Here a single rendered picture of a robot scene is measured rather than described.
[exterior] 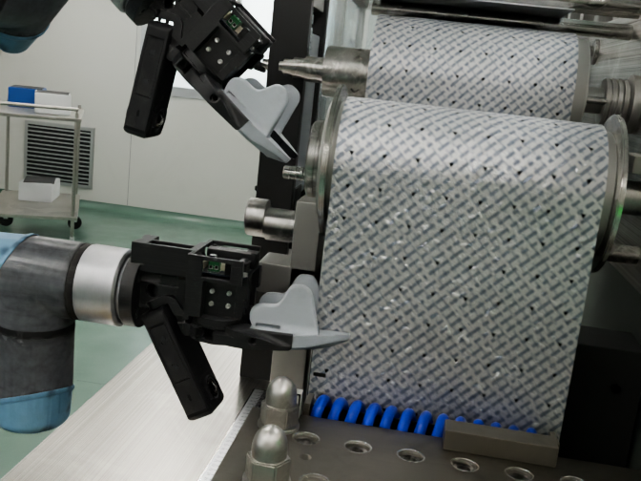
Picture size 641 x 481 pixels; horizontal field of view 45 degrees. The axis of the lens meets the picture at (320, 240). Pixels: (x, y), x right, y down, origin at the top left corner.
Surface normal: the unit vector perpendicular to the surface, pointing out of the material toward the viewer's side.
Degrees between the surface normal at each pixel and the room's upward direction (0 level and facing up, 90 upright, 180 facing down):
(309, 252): 90
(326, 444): 0
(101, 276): 61
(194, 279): 90
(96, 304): 101
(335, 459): 0
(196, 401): 89
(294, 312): 90
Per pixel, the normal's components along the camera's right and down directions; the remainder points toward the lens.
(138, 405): 0.11, -0.97
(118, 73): -0.15, 0.19
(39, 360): 0.41, 0.23
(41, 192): 0.13, 0.22
